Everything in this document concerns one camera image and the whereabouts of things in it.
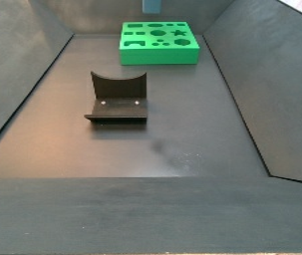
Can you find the blue rectangular block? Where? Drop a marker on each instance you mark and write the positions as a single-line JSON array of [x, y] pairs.
[[152, 6]]

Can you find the black curved fixture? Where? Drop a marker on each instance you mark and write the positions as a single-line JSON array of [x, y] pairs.
[[121, 98]]

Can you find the green shape sorting board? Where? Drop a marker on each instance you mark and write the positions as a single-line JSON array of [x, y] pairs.
[[158, 43]]

